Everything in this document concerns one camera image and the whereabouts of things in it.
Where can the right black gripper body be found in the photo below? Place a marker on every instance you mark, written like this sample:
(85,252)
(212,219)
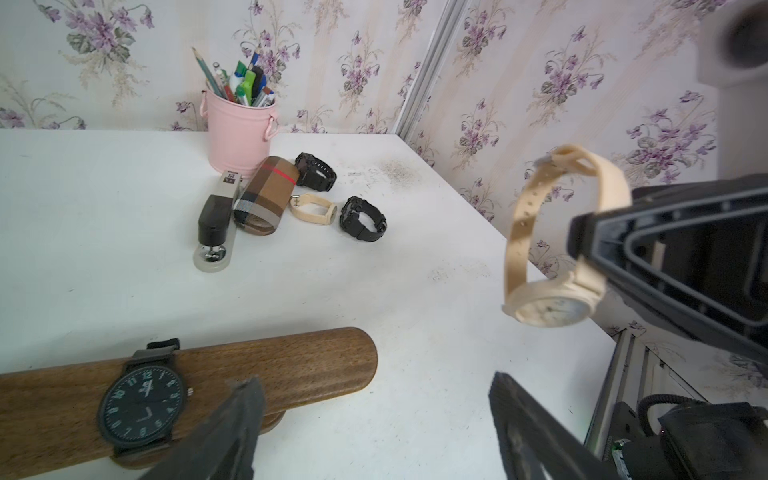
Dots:
(688,258)

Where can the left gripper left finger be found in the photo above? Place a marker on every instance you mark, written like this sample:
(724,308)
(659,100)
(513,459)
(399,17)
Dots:
(223,445)

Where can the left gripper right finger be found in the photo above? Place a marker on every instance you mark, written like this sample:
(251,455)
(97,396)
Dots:
(532,443)

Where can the black analog watch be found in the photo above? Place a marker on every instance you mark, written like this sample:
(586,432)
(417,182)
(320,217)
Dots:
(139,410)

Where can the wooden watch stand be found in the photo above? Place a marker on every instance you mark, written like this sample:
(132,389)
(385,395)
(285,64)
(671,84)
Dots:
(49,416)

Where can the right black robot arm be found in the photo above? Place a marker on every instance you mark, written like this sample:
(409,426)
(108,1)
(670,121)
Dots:
(688,439)

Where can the black sport watch near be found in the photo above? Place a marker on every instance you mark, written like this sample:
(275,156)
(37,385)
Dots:
(362,220)

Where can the black sport watch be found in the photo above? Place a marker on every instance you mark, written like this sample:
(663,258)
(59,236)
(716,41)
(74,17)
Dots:
(314,173)
(362,220)

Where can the black sport watch far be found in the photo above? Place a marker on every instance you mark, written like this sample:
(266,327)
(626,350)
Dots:
(314,173)

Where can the black and beige stapler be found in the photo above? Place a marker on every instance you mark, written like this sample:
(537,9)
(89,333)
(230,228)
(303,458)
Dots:
(216,226)

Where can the pink pen bucket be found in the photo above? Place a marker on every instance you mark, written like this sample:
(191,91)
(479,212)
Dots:
(239,136)

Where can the pens in bucket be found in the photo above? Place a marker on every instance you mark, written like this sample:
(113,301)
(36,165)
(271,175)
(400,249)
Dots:
(247,85)

